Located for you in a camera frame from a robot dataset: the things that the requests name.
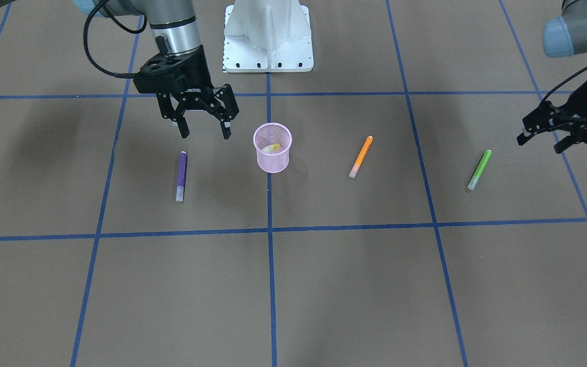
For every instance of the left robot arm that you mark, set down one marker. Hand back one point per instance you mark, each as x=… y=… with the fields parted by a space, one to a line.
x=564 y=36

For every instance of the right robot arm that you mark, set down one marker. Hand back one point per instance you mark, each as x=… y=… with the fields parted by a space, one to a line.
x=172 y=23

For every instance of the green highlighter pen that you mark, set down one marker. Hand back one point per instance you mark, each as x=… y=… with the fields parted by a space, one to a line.
x=479 y=169

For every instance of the orange highlighter pen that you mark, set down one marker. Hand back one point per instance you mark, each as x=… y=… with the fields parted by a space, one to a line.
x=361 y=157

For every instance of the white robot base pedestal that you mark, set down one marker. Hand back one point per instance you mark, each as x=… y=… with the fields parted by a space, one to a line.
x=267 y=37

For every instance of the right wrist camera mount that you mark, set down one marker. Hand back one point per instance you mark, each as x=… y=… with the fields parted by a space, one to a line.
x=163 y=75

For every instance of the pink mesh pen holder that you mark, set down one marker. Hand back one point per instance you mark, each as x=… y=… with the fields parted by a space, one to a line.
x=272 y=142

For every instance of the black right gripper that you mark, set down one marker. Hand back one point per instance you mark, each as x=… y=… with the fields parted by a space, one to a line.
x=195 y=72

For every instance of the purple highlighter pen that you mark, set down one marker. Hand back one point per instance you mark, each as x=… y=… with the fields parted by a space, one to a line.
x=181 y=176

